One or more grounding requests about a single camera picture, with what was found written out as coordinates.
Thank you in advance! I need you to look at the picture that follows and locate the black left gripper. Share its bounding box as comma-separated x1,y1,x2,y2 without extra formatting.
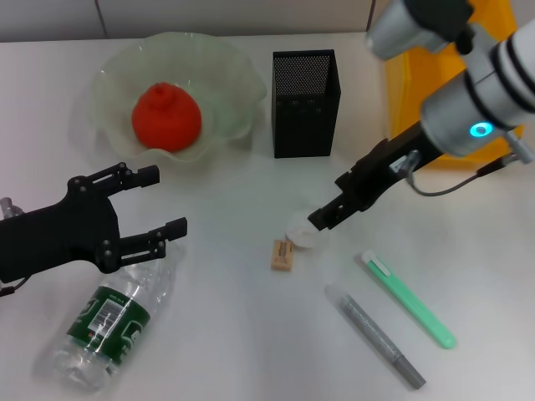
0,162,188,285

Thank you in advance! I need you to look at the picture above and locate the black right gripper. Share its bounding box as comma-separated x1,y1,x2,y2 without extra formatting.
308,123,440,231

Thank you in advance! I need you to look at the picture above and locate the white paper ball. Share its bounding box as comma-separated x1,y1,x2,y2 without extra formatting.
285,211,325,251

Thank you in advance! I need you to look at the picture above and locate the tan eraser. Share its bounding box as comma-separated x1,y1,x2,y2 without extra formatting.
270,239,296,272

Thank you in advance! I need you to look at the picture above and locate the orange fruit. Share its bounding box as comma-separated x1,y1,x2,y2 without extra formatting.
131,82,203,152

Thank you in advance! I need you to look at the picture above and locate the green pen with white cap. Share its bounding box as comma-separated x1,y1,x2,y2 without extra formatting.
359,249,457,350

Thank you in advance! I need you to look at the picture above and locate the grey marker pen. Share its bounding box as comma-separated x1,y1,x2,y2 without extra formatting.
328,283,427,390

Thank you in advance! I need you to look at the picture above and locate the clear green-labelled water bottle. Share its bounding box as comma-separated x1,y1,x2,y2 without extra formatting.
52,241,187,392

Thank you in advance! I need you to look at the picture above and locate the black mesh pen holder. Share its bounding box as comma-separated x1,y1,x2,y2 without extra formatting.
271,48,342,159

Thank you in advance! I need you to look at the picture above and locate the green glass fruit plate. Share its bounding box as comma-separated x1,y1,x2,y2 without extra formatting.
88,32,268,164

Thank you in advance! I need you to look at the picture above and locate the yellow plastic bin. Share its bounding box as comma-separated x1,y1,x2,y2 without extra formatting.
384,0,526,170

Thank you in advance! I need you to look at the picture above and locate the right wrist cable with connector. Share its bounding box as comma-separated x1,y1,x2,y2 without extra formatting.
407,131,535,197

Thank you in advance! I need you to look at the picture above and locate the wrist cable with connector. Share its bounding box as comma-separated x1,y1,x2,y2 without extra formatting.
0,196,27,297
407,131,535,197

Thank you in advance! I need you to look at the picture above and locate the left wrist cable with connector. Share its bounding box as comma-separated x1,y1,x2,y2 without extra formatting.
0,196,27,297

